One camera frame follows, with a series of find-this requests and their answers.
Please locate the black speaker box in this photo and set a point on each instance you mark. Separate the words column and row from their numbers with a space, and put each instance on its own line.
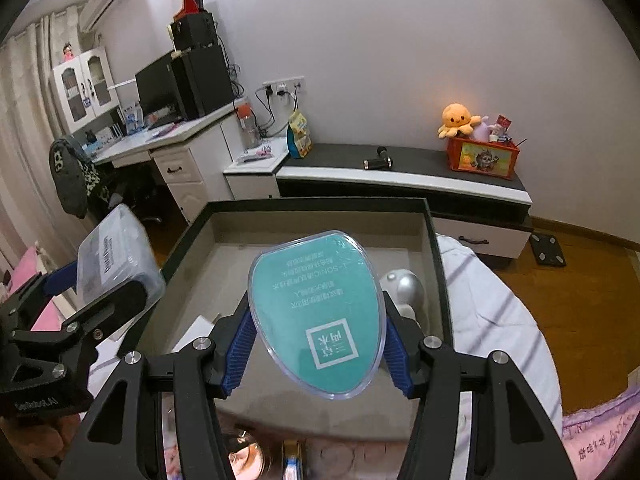
column 192, row 30

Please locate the white glass-door cabinet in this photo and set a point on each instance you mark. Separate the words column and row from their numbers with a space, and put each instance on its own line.
column 82, row 85

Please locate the purple plush toy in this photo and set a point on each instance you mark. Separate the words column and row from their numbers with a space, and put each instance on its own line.
column 482, row 130

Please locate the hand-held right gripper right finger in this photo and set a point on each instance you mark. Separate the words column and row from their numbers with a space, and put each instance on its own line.
column 400, row 360

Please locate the small doll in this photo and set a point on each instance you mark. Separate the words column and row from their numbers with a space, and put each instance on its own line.
column 67, row 52

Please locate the black computer monitor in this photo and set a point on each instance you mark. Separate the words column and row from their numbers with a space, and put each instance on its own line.
column 155, row 87

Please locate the yellow blue snack bag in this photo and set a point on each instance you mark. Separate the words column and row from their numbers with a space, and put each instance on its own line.
column 300, row 135

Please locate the orange octopus plush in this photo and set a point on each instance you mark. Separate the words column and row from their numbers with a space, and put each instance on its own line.
column 457, row 120

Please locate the white flat item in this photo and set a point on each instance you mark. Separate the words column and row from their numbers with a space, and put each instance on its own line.
column 197, row 330

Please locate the pink bedding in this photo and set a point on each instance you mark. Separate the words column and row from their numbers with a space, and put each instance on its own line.
column 20, row 275

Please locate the silver round device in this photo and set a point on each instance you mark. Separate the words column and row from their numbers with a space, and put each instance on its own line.
column 407, row 287

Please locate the blue white boxes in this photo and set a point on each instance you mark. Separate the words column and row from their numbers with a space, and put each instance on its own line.
column 132, row 119

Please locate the small flat packets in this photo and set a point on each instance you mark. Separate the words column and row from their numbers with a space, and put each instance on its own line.
column 255, row 154

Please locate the dark cardboard box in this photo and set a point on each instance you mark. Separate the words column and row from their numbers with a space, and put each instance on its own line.
column 280, row 230

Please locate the beige curtain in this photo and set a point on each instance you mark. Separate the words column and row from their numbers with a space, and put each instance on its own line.
column 25, row 110

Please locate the black massage gun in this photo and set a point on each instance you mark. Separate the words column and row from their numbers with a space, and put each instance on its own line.
column 379, row 159

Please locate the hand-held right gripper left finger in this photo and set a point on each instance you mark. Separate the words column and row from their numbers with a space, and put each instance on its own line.
column 237, row 355

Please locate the black floor scale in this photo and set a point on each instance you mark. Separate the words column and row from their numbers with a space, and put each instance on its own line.
column 548, row 250

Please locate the clear plastic box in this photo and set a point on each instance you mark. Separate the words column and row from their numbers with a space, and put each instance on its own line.
column 115, row 255

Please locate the white desk with drawers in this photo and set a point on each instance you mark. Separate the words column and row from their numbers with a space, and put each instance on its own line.
column 150, row 142

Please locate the red card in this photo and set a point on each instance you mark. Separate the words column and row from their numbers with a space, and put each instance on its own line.
column 504, row 124

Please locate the teal oval clear case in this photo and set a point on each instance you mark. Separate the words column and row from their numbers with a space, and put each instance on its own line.
column 315, row 310

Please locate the orange-capped clear bottle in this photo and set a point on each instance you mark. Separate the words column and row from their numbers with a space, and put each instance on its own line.
column 247, row 127

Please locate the purple printed blanket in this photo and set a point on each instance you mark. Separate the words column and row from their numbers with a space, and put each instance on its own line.
column 600, row 435

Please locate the black computer tower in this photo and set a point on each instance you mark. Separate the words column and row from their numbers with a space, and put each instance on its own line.
column 205, row 80

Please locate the black white low cabinet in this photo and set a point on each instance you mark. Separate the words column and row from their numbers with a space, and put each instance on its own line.
column 415, row 170

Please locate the white wall outlet strip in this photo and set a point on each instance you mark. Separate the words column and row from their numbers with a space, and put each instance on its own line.
column 284, row 86

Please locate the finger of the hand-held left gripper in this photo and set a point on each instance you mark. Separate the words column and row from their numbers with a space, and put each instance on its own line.
column 60, row 280
column 120, row 300

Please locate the dark patterned jacket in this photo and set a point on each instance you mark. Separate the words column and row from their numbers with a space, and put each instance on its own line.
column 72, row 175

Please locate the orange printed crate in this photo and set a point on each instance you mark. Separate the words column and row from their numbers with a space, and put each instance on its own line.
column 482, row 160

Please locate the small white cabinet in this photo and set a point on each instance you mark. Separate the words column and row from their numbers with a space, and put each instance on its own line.
column 250, row 180

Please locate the red triangular item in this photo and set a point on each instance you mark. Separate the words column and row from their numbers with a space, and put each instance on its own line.
column 189, row 2

